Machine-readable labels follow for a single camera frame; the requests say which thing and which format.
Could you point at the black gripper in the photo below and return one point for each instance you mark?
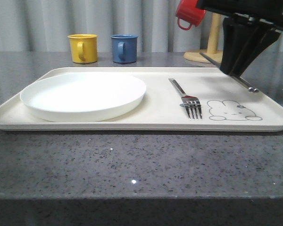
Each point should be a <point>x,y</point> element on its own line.
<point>244,42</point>

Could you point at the silver metal fork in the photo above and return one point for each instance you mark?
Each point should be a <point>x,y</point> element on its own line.
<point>191,104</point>

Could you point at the grey pleated curtain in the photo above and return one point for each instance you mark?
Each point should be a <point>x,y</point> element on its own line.
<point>44,25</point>

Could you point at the cream rabbit serving tray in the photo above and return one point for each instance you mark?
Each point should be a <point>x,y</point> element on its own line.
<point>226,104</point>

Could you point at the red enamel mug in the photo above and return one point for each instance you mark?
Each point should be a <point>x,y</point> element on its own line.
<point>188,12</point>

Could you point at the white round plate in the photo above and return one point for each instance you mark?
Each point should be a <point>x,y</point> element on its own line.
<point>83,97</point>

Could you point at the wooden mug tree stand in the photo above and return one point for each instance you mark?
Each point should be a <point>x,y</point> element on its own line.
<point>211,51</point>

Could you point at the blue enamel mug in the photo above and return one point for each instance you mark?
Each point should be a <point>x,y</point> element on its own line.
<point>124,48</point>

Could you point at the yellow enamel mug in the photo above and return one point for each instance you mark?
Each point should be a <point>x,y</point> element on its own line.
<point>83,48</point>

